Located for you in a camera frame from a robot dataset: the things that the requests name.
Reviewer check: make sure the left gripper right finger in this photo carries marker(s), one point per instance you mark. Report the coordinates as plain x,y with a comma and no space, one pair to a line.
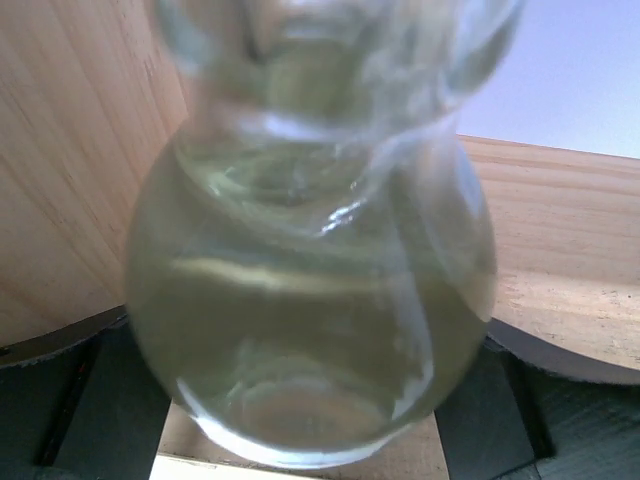
531,410

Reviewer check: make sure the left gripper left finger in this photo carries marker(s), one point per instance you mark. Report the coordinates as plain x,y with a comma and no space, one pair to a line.
80,403

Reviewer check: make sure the clear glass bottle front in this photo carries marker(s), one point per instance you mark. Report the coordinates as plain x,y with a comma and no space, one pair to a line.
311,263

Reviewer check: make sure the wooden two-tier shelf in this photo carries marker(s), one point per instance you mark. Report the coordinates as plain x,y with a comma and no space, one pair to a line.
90,96

